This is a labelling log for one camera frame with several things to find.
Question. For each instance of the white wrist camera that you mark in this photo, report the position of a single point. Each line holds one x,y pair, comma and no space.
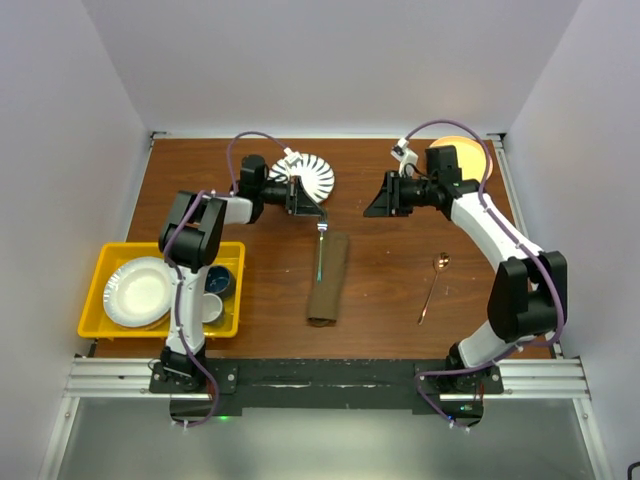
406,157
291,158

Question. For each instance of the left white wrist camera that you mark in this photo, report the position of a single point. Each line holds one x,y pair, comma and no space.
291,158

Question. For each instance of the white grey mug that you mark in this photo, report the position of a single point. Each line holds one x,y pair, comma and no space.
213,310

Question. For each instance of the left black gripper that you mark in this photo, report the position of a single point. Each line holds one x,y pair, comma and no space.
300,204

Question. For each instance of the orange plate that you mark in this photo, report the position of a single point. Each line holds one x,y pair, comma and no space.
470,155

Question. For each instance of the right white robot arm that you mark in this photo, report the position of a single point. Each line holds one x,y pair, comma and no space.
529,293

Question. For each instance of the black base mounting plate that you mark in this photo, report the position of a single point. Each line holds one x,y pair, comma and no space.
419,386

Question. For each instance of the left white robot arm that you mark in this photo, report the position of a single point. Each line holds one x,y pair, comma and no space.
190,243

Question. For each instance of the aluminium frame rail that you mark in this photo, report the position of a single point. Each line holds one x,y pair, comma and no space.
518,379

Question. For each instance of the iridescent fork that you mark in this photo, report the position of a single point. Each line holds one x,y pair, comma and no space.
320,250

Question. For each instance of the white paper plate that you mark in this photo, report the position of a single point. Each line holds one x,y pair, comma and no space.
138,293

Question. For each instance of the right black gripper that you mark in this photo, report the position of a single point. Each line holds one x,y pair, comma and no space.
388,202

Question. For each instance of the white blue striped plate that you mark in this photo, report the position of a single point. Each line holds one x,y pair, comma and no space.
317,175

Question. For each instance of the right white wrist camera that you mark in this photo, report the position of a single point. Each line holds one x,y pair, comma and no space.
406,157

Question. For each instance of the dark blue mug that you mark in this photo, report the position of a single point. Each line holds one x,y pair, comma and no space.
220,281

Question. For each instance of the copper spoon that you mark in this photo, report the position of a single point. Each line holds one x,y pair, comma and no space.
440,263

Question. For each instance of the brown cloth napkin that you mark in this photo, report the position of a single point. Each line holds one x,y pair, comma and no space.
325,298

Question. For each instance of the yellow plastic bin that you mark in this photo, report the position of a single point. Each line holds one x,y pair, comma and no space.
95,323

